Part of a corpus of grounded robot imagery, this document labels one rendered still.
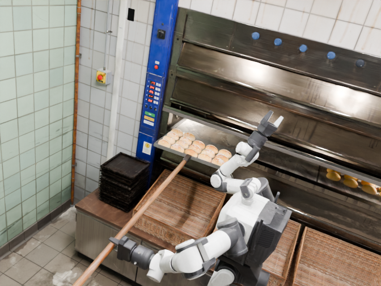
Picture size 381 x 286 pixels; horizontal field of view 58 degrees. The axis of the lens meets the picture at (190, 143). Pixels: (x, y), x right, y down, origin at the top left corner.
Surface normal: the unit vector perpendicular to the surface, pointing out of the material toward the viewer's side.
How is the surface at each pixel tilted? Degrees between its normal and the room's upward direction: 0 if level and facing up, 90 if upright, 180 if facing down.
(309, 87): 70
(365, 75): 90
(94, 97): 90
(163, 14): 90
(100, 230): 90
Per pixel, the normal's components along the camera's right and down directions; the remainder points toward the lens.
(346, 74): -0.40, 0.35
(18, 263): 0.18, -0.87
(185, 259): -0.28, -0.07
